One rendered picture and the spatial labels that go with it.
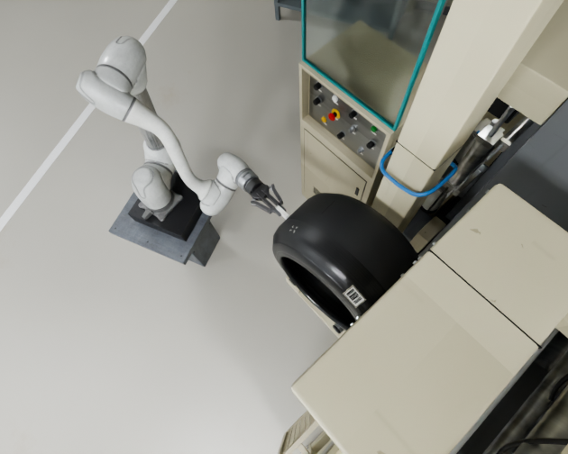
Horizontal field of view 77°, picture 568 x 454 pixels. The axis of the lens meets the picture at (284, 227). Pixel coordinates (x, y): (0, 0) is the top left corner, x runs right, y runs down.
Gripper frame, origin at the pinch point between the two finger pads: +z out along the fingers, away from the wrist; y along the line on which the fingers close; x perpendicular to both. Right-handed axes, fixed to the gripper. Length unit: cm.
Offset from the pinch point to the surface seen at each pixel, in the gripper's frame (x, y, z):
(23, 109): 77, -74, -302
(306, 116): 22, 56, -49
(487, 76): -72, 25, 45
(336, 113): 7, 57, -27
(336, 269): -20.2, -7.2, 37.6
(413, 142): -46, 25, 34
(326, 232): -21.4, -1.1, 27.2
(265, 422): 125, -71, 36
